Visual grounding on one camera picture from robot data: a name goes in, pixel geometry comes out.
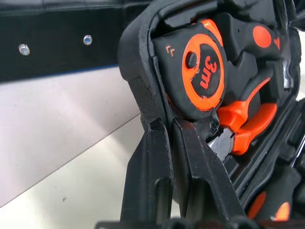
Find orange black tape measure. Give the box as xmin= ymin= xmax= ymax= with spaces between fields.
xmin=152 ymin=18 xmax=230 ymax=120

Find black tool case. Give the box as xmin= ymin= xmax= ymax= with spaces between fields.
xmin=118 ymin=0 xmax=305 ymax=226

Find orange handled pliers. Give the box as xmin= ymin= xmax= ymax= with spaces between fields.
xmin=206 ymin=76 xmax=279 ymax=163

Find claw hammer black orange handle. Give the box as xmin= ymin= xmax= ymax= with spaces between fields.
xmin=218 ymin=11 xmax=295 ymax=102

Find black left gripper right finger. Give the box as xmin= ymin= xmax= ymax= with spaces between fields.
xmin=171 ymin=117 xmax=246 ymax=224

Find screwdriver black orange handle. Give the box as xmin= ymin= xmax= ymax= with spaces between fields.
xmin=244 ymin=164 xmax=299 ymax=222

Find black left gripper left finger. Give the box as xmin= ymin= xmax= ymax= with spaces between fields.
xmin=120 ymin=118 xmax=174 ymax=224

